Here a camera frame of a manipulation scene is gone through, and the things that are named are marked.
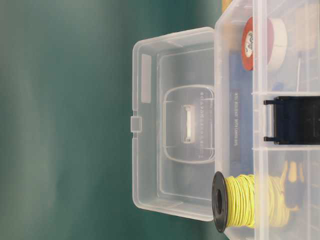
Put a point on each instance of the black toolbox latch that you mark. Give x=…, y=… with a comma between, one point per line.
x=296, y=120

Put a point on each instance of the white tape roll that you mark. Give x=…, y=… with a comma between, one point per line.
x=277, y=42

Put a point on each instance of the red tape roll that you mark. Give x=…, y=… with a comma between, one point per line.
x=247, y=41

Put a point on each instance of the yellow wire spool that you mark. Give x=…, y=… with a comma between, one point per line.
x=233, y=201

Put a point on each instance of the clear plastic toolbox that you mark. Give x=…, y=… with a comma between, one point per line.
x=242, y=119

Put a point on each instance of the yellow black handled nipper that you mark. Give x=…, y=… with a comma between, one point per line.
x=293, y=181

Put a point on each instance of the clear toolbox lid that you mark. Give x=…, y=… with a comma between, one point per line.
x=173, y=123

